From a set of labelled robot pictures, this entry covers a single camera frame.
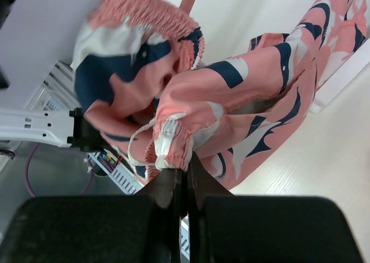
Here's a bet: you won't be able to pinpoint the aluminium front rail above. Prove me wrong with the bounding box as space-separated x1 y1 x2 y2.
27 61 80 110

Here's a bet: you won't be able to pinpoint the pink shark print shorts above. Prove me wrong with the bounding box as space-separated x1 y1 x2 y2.
72 0 369 189

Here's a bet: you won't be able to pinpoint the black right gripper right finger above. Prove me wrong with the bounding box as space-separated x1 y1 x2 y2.
187 156 363 262

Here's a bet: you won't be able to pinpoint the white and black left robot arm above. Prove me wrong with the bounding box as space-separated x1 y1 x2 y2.
1 108 108 153

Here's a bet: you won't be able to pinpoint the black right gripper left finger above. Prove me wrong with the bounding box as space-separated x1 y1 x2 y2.
1 169 183 262

